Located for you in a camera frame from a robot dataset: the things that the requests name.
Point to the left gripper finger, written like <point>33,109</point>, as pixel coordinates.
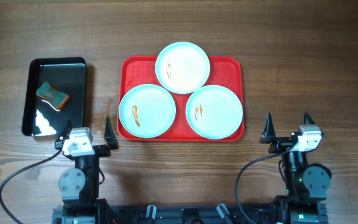
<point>66,131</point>
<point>109,135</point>

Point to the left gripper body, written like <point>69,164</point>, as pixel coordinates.
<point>100,149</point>

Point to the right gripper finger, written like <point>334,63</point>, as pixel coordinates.
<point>307,119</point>
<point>268,135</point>

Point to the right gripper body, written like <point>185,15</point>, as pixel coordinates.
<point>283,146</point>

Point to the light blue plate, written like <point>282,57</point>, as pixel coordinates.
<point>147,111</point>
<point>214,112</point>
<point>182,67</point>

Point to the green and orange sponge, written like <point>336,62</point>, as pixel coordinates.
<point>56,98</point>

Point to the light blue top plate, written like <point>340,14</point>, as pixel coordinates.
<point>182,67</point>

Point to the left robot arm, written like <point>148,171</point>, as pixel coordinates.
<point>80,185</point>

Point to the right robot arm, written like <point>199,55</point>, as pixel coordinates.
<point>307,184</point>

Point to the black rectangular water tray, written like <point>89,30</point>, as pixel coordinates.
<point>67,75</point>

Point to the red plastic tray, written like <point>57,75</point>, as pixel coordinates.
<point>140,69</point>

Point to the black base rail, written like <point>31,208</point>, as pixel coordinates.
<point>259,213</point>

